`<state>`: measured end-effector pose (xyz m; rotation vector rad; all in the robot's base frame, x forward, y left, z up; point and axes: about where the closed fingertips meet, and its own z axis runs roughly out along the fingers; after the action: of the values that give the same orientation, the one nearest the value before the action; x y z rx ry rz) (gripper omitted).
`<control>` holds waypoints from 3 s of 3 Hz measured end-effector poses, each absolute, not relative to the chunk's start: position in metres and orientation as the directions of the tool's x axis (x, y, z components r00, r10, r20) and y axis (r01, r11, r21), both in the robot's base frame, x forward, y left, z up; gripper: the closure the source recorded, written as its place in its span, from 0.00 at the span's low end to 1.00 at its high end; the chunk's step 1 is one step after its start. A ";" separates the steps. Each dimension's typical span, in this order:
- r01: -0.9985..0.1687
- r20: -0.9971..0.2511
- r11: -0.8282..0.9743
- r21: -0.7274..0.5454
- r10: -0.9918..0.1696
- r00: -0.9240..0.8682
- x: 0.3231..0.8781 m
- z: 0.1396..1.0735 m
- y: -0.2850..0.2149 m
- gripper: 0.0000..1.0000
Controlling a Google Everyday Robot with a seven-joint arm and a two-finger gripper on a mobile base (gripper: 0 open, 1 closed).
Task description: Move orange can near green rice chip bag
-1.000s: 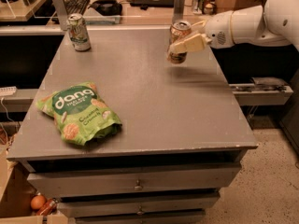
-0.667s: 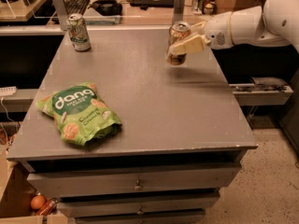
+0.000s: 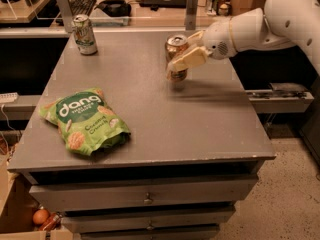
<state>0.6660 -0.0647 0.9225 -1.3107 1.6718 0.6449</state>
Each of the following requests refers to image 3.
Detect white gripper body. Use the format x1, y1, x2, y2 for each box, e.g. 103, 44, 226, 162
202, 20, 237, 60

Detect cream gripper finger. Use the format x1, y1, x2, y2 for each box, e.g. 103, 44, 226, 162
187, 31, 204, 46
167, 47, 209, 72

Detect orange soda can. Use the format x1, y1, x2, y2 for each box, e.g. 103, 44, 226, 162
165, 34, 189, 82

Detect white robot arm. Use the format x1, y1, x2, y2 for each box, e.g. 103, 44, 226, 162
167, 0, 320, 74

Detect green white soda can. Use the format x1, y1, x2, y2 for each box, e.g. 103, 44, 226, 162
72, 14, 98, 55

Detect green rice chip bag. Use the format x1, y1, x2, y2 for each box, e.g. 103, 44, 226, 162
39, 88, 131, 156

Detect cans on back desk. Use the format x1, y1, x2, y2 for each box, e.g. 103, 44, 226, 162
205, 0, 232, 16

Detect black laptop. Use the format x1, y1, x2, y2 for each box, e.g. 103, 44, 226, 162
139, 0, 187, 8

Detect black headphones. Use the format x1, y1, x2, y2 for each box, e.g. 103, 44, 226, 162
96, 0, 131, 17

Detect black keyboard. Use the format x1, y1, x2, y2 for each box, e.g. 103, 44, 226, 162
67, 0, 97, 16

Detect grey top drawer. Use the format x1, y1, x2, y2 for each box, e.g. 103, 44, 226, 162
30, 174, 258, 211

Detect grey drawer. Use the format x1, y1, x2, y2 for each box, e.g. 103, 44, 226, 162
62, 206, 235, 233
81, 224, 219, 240
30, 174, 258, 211

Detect grey bottom drawer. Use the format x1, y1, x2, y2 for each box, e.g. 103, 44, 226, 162
81, 224, 219, 240

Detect white power strip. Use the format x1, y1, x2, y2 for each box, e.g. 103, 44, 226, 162
0, 92, 19, 104

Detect grey middle drawer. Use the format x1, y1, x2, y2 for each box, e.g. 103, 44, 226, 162
62, 206, 235, 233

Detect red bottle in box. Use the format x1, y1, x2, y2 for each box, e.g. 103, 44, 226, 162
39, 213, 62, 232

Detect orange ball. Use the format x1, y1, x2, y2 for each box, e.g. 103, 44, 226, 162
32, 209, 50, 225

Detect cardboard box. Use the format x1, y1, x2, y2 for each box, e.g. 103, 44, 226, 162
0, 157, 73, 240

